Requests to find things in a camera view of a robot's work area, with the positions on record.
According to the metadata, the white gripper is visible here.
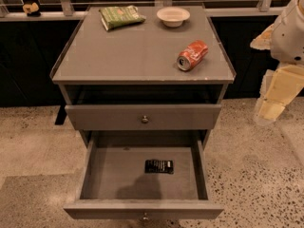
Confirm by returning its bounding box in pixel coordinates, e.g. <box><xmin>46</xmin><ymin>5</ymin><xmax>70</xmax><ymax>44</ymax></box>
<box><xmin>250</xmin><ymin>0</ymin><xmax>304</xmax><ymax>126</ymax></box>

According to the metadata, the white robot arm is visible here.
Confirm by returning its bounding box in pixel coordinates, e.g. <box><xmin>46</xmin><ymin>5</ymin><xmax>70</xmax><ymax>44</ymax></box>
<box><xmin>250</xmin><ymin>0</ymin><xmax>304</xmax><ymax>125</ymax></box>

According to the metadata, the closed grey top drawer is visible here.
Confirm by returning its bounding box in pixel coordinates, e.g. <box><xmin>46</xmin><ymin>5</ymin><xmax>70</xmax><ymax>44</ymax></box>
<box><xmin>66</xmin><ymin>104</ymin><xmax>221</xmax><ymax>130</ymax></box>

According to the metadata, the brass top drawer knob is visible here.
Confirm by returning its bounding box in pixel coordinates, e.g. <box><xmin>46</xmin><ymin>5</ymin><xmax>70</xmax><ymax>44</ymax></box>
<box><xmin>142</xmin><ymin>115</ymin><xmax>149</xmax><ymax>124</ymax></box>

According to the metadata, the brass drawer knob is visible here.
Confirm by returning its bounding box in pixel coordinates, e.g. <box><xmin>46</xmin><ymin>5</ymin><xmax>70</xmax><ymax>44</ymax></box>
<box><xmin>142</xmin><ymin>115</ymin><xmax>149</xmax><ymax>124</ymax></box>
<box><xmin>142</xmin><ymin>213</ymin><xmax>150</xmax><ymax>221</ymax></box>

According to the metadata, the grey drawer cabinet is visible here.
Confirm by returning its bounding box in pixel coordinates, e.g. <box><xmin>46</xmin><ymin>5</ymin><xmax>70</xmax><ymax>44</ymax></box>
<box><xmin>52</xmin><ymin>7</ymin><xmax>236</xmax><ymax>143</ymax></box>

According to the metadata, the open grey middle drawer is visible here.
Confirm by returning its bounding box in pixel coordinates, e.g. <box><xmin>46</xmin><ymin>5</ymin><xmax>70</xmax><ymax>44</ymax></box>
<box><xmin>64</xmin><ymin>140</ymin><xmax>223</xmax><ymax>219</ymax></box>

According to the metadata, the brass middle drawer knob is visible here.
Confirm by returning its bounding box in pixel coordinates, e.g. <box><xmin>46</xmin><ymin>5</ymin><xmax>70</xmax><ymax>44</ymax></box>
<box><xmin>142</xmin><ymin>213</ymin><xmax>150</xmax><ymax>221</ymax></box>

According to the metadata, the red soda can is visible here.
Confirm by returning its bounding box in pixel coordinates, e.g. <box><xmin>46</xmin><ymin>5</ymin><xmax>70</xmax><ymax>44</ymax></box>
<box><xmin>177</xmin><ymin>40</ymin><xmax>208</xmax><ymax>71</ymax></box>

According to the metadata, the white bowl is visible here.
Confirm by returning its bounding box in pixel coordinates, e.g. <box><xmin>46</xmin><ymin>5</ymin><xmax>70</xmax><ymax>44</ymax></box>
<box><xmin>157</xmin><ymin>7</ymin><xmax>190</xmax><ymax>28</ymax></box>

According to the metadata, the green chip bag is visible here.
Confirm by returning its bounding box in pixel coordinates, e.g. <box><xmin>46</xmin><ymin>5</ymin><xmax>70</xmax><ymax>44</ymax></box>
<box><xmin>99</xmin><ymin>5</ymin><xmax>145</xmax><ymax>30</ymax></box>

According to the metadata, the metal window railing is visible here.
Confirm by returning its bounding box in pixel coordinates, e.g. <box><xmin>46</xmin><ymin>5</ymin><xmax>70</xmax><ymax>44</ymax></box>
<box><xmin>0</xmin><ymin>0</ymin><xmax>304</xmax><ymax>23</ymax></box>

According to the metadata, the small yellow black object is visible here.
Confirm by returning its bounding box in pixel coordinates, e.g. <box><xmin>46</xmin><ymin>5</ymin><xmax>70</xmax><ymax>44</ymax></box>
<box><xmin>23</xmin><ymin>2</ymin><xmax>41</xmax><ymax>16</ymax></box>

